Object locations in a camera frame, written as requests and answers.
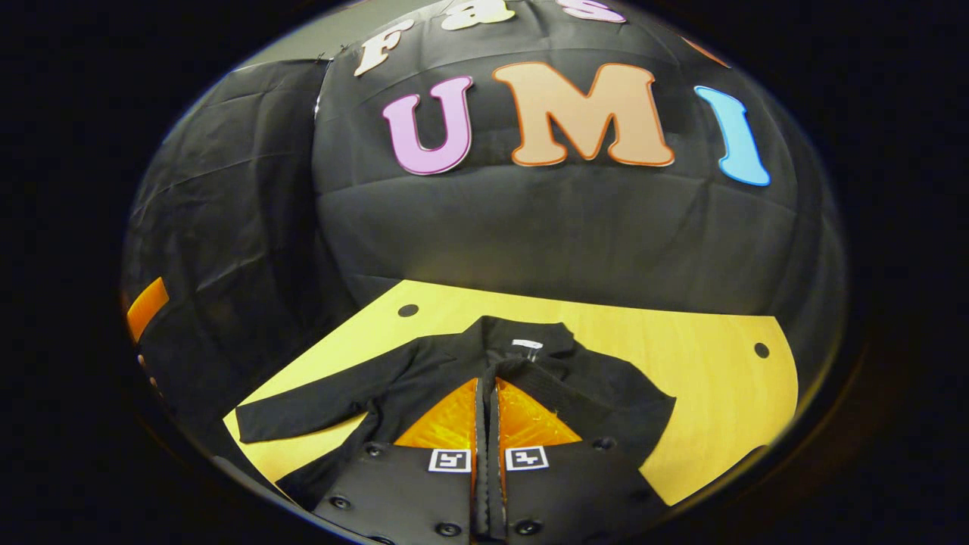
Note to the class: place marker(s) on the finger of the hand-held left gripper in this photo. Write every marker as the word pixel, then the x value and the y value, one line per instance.
pixel 147 309

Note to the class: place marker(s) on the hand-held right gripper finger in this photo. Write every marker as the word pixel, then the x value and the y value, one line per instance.
pixel 496 469
pixel 482 469

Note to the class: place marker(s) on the black button shirt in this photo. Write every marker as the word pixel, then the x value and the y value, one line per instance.
pixel 424 371

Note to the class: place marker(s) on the black backdrop cloth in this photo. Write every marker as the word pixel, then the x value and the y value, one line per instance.
pixel 530 227

